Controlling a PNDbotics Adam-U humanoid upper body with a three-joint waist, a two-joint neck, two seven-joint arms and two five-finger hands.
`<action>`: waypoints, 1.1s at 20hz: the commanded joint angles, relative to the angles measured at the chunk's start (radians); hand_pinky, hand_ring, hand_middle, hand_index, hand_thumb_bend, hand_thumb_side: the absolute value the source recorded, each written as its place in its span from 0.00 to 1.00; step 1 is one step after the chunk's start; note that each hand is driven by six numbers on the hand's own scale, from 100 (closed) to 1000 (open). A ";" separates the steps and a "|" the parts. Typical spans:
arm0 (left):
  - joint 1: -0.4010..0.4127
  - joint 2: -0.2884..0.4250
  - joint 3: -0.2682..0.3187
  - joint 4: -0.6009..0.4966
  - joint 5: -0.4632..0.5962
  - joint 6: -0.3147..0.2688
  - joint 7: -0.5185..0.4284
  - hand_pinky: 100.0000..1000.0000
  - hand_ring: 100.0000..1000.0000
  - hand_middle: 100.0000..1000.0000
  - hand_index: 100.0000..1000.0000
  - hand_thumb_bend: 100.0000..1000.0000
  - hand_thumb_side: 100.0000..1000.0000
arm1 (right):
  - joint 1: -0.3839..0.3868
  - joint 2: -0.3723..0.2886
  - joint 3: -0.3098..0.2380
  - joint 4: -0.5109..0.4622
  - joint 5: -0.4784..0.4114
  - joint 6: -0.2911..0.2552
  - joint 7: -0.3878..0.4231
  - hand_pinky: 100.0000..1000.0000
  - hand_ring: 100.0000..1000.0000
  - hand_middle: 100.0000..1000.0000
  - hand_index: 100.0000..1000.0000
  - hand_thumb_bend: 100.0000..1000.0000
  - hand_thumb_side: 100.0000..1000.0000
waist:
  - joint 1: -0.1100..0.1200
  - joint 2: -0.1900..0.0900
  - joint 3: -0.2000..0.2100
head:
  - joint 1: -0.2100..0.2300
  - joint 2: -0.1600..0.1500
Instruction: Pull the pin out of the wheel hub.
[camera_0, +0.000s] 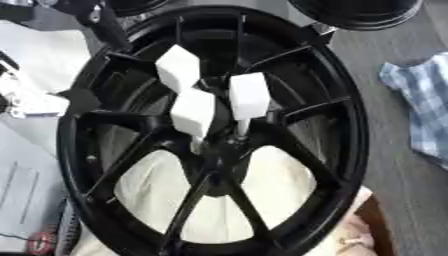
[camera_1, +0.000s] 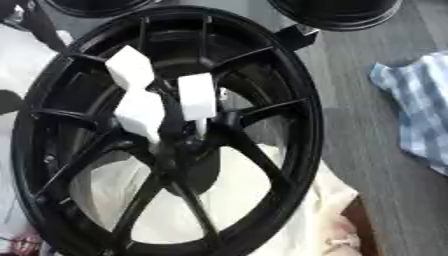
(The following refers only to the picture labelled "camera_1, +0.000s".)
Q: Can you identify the black round wheel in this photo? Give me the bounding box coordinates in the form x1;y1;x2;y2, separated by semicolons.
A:
40;0;158;19
266;0;405;33

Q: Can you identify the black wheel stand block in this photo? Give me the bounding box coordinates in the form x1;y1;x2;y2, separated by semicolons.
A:
271;23;322;52

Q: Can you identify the blue white checked cloth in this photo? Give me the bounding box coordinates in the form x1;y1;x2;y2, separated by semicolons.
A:
367;50;448;177

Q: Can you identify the black spoked wheel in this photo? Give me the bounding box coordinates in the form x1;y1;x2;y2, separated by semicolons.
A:
8;5;326;256

